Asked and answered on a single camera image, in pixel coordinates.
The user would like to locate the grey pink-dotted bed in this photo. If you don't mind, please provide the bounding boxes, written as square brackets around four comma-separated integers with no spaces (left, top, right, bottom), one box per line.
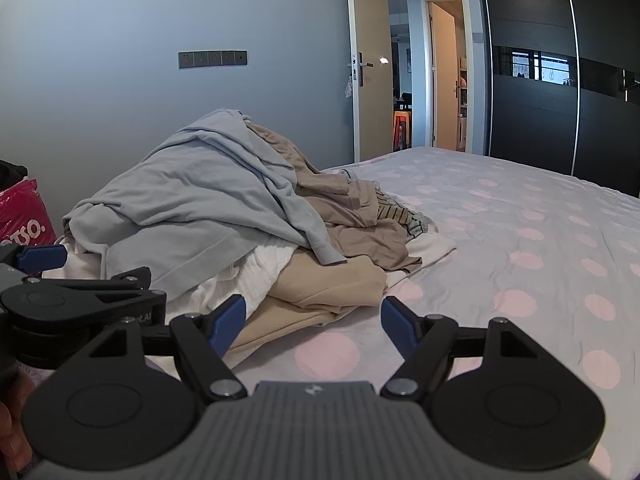
[220,146,640,480]

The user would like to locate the beige room door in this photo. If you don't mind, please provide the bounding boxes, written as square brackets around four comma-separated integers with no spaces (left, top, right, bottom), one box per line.
[345,0,396,163]

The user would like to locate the brown striped garment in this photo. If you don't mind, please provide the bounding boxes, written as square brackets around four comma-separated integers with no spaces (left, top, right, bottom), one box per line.
[375,192,416,221]

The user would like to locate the pink plastic bag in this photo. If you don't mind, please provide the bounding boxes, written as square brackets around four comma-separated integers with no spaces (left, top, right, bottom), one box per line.
[0,178,58,276]

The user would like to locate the light grey shirt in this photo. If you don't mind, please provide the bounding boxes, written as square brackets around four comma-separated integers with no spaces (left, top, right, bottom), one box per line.
[62,108,348,301]

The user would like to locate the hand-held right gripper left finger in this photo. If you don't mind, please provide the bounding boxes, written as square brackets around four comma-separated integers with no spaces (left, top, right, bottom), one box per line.
[87,294,248,403]

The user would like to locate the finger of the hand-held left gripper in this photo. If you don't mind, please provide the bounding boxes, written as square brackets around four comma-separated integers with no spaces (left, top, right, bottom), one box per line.
[12,244,68,273]
[65,266,153,293]

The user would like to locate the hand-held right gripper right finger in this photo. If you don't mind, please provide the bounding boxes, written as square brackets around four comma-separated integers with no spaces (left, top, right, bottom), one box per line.
[380,296,538,403]

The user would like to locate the cream white sweatshirt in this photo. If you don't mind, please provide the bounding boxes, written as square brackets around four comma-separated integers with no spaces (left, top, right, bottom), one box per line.
[387,227,458,288]

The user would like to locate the black cloth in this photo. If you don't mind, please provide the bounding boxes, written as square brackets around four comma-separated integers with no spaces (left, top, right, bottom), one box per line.
[0,160,28,193]

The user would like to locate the silver door handle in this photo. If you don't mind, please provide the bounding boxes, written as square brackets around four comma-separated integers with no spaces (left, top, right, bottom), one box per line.
[347,52,374,86]

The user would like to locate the beige hallway door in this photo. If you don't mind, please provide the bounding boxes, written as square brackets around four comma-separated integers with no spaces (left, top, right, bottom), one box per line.
[427,0,468,151]

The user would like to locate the person's left hand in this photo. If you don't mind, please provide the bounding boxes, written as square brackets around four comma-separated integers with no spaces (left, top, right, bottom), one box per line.
[0,375,38,471]

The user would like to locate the orange stool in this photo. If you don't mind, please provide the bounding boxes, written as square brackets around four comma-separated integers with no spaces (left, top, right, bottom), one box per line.
[393,110,412,152]

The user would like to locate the black sliding wardrobe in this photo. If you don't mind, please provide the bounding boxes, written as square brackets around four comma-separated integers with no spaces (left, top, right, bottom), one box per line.
[475,0,640,198]

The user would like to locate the taupe brown garment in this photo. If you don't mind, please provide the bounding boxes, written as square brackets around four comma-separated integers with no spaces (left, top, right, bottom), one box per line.
[245,122,423,276]

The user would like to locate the grey wall switch panel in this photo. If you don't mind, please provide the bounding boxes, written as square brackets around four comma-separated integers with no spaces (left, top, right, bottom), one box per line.
[178,50,248,69]

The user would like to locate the white crinkled garment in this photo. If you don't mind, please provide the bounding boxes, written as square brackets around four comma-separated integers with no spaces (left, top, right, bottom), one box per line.
[42,237,301,321]

